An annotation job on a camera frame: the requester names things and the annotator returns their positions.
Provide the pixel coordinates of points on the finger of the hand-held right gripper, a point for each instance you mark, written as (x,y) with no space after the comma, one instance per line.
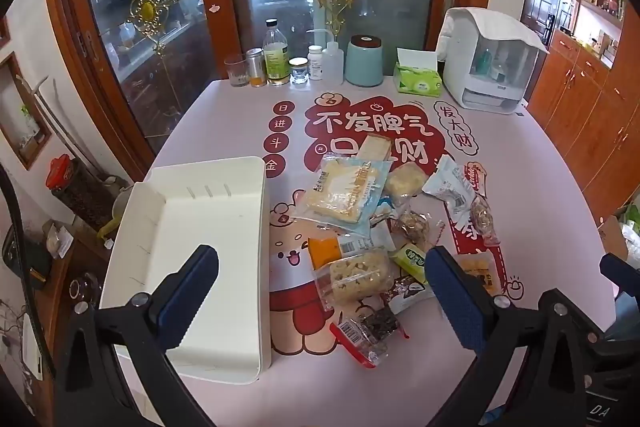
(617,269)

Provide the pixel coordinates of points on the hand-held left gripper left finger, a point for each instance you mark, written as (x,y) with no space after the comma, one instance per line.
(187,302)

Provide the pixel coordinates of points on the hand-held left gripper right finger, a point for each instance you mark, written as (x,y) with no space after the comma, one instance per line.
(452,302)

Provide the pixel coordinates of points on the yellow snack packet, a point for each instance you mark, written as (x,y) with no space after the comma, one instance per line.
(475,272)

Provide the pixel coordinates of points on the white dark snack packet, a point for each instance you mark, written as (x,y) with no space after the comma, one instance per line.
(412,297)

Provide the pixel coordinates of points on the green snack packet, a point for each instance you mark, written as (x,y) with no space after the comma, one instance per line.
(409,259)

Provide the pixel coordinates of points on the white plastic storage tray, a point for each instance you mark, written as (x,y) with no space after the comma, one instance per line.
(210,227)

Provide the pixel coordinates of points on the clear nut packet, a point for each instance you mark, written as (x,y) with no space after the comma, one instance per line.
(482,219)
(415,227)

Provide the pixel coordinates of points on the rice crisp cake packet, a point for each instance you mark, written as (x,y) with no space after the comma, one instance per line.
(357,279)

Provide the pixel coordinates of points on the red dark snack packet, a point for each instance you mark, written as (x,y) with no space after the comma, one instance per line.
(360,337)

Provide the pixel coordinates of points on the white red snack packet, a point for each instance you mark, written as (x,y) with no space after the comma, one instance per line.
(447,189)

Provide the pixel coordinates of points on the round rice puff packet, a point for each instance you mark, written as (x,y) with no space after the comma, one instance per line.
(404,181)

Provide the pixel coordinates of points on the orange white snack packet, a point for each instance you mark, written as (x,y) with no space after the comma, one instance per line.
(325,252)

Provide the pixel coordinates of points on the large clear cake packet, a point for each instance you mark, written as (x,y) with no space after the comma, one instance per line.
(335,192)

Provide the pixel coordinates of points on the bread slice packet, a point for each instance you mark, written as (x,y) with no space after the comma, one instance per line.
(375,149)

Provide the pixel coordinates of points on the cardboard box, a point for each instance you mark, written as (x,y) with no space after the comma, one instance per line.
(612,237)

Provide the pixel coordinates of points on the pink printed table cover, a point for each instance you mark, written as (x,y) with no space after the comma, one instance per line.
(525,157)

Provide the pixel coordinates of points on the glass jar red lid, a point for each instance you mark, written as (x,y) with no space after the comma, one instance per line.
(75,197)

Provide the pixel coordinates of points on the wooden floor cabinet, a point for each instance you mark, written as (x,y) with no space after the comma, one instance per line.
(575,97)

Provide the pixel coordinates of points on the green tissue box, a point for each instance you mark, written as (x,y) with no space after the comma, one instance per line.
(417,82)

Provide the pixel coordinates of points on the clear glass cup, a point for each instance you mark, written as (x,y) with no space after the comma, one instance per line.
(236,74)

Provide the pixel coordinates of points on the small metal can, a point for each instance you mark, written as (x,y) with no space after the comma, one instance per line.
(256,67)

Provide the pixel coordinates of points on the white desktop organizer box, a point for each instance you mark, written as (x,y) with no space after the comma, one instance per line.
(465,57)

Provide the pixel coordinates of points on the teal canister brown lid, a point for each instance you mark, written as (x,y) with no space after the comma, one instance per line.
(364,64)

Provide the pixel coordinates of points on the small glass jar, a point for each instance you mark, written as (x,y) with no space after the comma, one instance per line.
(298,72)

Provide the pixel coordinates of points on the glass bottle green label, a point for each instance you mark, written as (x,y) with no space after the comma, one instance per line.
(276,62)

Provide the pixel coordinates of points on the dark wooden entry door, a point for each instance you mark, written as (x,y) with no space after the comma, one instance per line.
(537,17)

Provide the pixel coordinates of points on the white squeeze bottle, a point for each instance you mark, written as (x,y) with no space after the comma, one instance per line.
(334,64)

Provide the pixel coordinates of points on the white pill bottle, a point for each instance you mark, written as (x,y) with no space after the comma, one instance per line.
(315,64)

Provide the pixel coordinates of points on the small pink door sticker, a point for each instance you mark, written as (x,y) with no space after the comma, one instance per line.
(214,8)

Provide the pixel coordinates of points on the small gold door ornament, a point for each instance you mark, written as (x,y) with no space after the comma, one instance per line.
(147,9)

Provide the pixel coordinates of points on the wooden wall frame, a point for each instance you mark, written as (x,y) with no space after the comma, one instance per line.
(20,152)

